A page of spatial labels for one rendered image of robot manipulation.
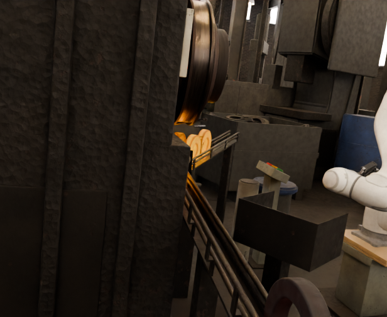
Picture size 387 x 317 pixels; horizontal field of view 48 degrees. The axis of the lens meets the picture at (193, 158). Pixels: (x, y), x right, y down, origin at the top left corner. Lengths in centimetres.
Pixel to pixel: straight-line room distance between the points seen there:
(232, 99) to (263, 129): 218
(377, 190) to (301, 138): 254
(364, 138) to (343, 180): 315
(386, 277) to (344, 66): 320
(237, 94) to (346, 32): 170
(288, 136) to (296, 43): 155
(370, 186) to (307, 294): 115
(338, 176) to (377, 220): 54
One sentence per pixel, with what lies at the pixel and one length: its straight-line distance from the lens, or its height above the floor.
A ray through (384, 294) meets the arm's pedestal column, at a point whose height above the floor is 13.
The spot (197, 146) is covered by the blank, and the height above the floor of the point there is 72.
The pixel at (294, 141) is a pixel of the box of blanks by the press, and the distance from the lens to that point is 423.
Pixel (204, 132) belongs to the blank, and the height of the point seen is 79.
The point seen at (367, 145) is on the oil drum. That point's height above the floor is 59.
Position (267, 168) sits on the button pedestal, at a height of 60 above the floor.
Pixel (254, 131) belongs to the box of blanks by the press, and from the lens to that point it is 391.
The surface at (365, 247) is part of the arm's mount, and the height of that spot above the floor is 38.
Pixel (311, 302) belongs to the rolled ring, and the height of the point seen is 76.
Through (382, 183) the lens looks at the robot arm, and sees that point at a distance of 181.
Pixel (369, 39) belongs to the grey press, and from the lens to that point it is 548.
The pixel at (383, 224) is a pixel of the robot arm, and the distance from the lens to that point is 227.
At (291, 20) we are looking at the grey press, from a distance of 549.
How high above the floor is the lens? 106
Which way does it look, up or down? 10 degrees down
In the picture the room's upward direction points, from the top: 7 degrees clockwise
